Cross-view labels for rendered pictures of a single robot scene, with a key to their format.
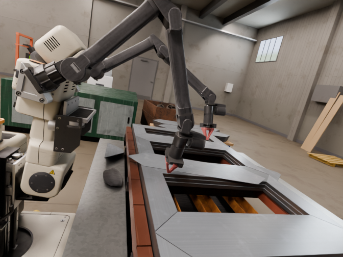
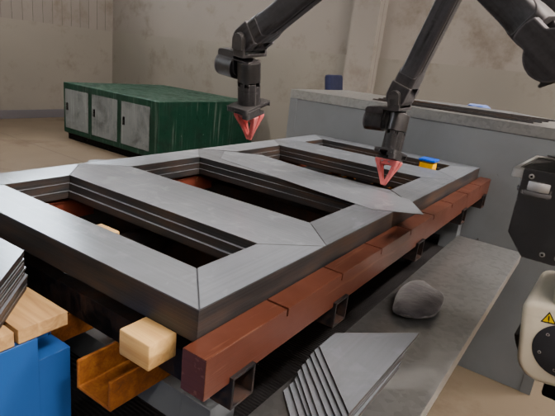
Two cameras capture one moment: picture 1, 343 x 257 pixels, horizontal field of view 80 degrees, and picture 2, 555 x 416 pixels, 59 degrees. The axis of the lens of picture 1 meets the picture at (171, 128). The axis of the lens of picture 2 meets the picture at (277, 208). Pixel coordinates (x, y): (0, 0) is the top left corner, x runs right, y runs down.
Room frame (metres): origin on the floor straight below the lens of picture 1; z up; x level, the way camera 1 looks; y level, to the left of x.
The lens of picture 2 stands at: (1.95, 0.80, 1.18)
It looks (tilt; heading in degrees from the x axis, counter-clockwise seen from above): 17 degrees down; 229
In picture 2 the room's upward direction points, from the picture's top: 6 degrees clockwise
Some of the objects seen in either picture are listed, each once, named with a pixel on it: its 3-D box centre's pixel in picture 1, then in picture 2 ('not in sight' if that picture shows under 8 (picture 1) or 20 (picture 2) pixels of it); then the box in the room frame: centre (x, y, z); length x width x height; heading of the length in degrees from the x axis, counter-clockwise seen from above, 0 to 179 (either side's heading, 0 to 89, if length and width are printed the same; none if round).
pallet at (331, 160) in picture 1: (332, 160); not in sight; (5.54, -4.56, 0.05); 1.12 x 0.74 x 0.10; 106
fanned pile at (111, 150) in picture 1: (115, 150); (340, 375); (1.40, 0.37, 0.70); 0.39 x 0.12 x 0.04; 16
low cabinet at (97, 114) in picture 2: not in sight; (159, 119); (-0.75, -4.63, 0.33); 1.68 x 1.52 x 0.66; 104
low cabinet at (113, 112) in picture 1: (84, 107); not in sight; (4.06, 1.82, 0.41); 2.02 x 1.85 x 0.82; 103
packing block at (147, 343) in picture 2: not in sight; (148, 342); (1.69, 0.27, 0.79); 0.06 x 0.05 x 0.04; 106
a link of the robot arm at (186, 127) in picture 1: (191, 133); (385, 110); (0.82, -0.09, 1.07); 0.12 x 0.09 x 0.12; 102
